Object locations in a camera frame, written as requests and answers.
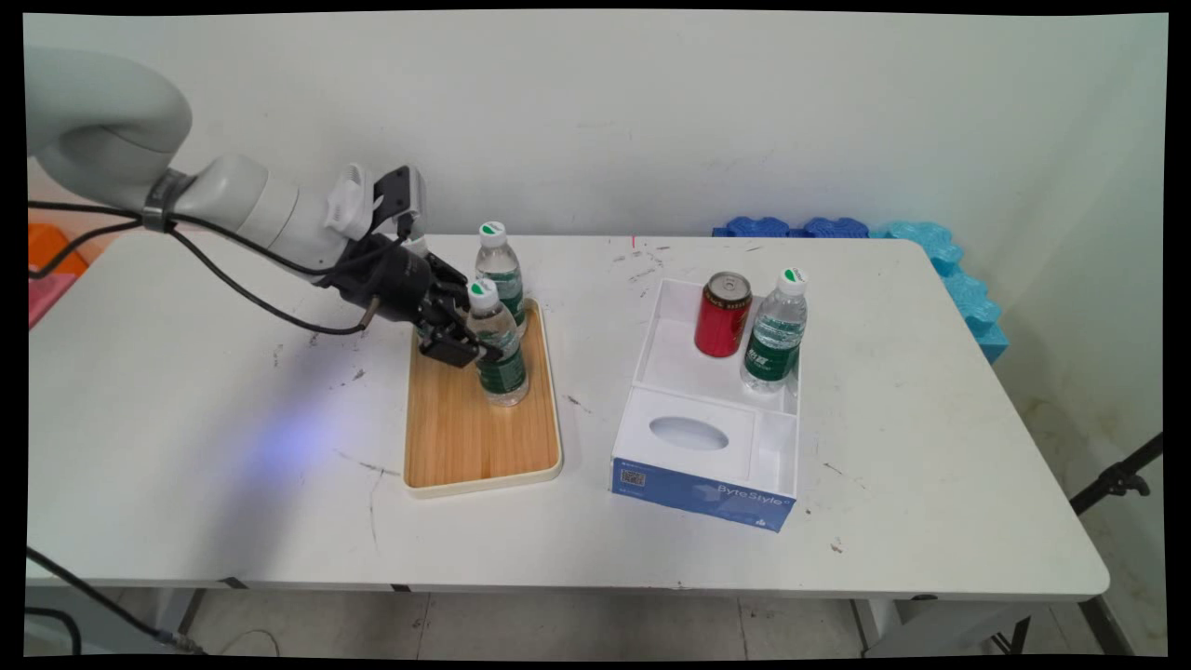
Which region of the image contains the black tripod stand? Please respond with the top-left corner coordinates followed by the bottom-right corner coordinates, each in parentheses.
top-left (1067, 432), bottom-right (1165, 518)

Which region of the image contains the grey metal table leg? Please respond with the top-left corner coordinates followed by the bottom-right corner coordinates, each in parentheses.
top-left (25, 584), bottom-right (207, 656)

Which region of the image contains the wooden tray with cream rim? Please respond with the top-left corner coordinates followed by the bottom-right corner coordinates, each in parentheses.
top-left (401, 295), bottom-right (565, 500)

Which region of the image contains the black strap on arm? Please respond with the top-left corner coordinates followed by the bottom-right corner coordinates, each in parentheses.
top-left (141, 168), bottom-right (194, 234)

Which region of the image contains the pink plastic object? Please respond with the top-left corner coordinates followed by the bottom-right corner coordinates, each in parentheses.
top-left (27, 272), bottom-right (78, 329)

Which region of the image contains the black floor cable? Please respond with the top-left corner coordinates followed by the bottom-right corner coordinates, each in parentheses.
top-left (25, 545), bottom-right (206, 655)

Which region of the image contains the black looping gripper cable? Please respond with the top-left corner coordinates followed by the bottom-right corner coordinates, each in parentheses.
top-left (166, 226), bottom-right (382, 336)

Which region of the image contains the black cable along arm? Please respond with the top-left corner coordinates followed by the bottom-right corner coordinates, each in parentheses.
top-left (26, 199), bottom-right (415, 282)

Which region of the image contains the white and blue cardboard box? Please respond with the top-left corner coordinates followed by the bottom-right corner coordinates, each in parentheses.
top-left (609, 276), bottom-right (802, 534)

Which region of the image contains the orange plastic object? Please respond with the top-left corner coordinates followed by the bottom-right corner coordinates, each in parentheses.
top-left (27, 222), bottom-right (90, 279)

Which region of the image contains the wrist camera on white mount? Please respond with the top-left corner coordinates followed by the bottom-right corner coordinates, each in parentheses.
top-left (326, 164), bottom-right (430, 258)

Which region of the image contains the red soda can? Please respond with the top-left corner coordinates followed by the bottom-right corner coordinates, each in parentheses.
top-left (694, 271), bottom-right (754, 359)

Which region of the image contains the light blue foam mat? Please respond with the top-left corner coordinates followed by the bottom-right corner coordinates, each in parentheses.
top-left (869, 220), bottom-right (1011, 365)

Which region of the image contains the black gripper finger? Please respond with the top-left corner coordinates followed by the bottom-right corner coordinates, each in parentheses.
top-left (417, 312), bottom-right (504, 369)
top-left (430, 261), bottom-right (472, 310)

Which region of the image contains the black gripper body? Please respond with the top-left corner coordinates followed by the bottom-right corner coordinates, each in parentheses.
top-left (324, 233), bottom-right (445, 332)

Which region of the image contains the green label water bottle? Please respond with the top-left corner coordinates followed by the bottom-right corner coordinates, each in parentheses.
top-left (464, 277), bottom-right (531, 409)
top-left (740, 266), bottom-right (810, 395)
top-left (475, 221), bottom-right (529, 339)

